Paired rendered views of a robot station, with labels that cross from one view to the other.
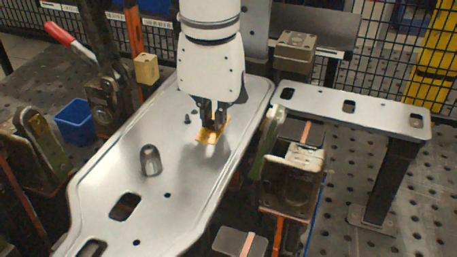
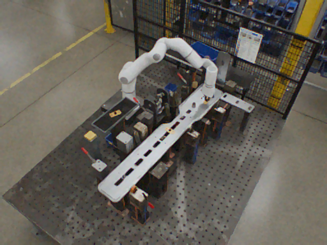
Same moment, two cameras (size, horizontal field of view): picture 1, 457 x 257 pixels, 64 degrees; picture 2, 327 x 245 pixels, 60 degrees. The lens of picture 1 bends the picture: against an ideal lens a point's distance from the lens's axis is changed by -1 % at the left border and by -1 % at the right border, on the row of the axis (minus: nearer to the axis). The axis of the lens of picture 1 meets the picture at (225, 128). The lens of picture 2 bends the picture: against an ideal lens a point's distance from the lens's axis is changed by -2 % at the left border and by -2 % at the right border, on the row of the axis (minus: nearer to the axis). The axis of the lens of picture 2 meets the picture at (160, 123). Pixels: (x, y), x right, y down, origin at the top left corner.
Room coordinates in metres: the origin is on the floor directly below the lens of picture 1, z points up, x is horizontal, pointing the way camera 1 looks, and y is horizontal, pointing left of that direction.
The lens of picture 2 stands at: (-1.35, -0.08, 2.70)
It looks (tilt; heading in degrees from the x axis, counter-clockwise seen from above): 48 degrees down; 15
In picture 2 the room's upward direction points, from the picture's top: 1 degrees clockwise
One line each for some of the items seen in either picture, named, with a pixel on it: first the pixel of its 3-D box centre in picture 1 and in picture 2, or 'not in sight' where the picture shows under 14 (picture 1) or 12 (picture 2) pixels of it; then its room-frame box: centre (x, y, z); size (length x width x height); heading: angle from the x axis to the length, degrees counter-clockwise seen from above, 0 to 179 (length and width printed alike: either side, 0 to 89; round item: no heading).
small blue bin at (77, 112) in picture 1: (81, 123); (170, 90); (0.83, 0.42, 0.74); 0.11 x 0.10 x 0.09; 159
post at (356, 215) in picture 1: (389, 178); (244, 120); (0.52, -0.34, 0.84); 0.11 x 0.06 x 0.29; 69
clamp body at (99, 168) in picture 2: not in sight; (102, 178); (-0.41, 0.61, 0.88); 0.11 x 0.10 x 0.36; 69
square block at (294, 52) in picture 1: (288, 107); (227, 98); (0.73, -0.15, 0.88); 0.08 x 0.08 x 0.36; 69
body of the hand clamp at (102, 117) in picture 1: (122, 149); (184, 101); (0.58, 0.22, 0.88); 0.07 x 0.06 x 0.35; 69
